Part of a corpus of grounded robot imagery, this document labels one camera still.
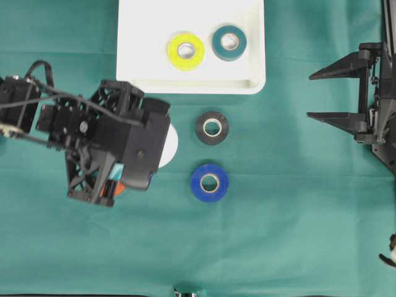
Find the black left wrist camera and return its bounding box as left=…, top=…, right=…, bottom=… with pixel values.
left=93, top=98, right=170, bottom=190

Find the white tape roll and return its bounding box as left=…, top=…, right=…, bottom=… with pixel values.
left=158, top=124, right=178, bottom=168

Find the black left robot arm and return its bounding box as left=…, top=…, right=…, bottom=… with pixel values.
left=1, top=60, right=152, bottom=207

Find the green tape roll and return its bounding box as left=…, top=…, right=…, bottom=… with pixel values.
left=212, top=25, right=247, bottom=61

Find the yellow tape roll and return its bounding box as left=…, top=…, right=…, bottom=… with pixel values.
left=168, top=33, right=205, bottom=71

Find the blue tape roll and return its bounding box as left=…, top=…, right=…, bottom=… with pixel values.
left=190, top=164, right=230, bottom=203

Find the orange tape roll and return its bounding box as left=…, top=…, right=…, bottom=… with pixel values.
left=100, top=180, right=126, bottom=199

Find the green table cloth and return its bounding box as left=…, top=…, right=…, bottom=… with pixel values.
left=1, top=1, right=395, bottom=296

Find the white black object at edge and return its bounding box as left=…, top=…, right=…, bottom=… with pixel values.
left=379, top=233, right=396, bottom=268

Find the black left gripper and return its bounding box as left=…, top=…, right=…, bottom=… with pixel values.
left=36, top=80, right=144, bottom=207

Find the black aluminium frame rail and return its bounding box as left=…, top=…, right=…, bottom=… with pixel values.
left=381, top=0, right=395, bottom=60

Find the white plastic tray case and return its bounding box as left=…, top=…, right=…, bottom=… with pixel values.
left=116, top=1, right=266, bottom=95

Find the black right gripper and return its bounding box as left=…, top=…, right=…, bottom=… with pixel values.
left=307, top=43, right=395, bottom=174

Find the black tape roll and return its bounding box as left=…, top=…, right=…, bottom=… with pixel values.
left=195, top=111, right=230, bottom=145

